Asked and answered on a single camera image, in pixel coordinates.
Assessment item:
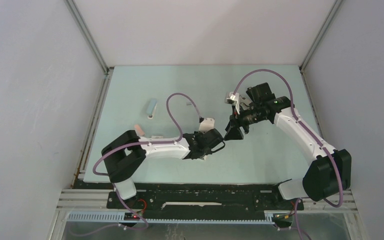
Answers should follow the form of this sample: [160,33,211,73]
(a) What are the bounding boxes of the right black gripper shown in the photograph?
[224,104,268,141]

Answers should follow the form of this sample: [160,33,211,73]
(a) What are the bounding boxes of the beige and black stapler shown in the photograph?
[239,95,252,108]

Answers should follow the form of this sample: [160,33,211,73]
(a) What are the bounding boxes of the light blue stapler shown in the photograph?
[146,98,158,119]

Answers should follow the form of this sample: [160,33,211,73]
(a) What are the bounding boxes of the pink mini stapler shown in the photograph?
[134,124,146,137]

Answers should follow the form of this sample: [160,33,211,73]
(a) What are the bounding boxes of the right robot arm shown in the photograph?
[224,83,352,209]

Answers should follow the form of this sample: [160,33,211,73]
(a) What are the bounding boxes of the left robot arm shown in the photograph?
[98,128,226,208]

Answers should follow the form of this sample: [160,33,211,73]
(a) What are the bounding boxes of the white staple box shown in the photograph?
[151,135,164,139]

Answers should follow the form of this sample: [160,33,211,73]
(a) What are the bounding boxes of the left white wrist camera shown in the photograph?
[198,117,215,134]

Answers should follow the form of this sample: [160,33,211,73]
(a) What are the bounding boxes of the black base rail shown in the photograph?
[106,183,296,221]

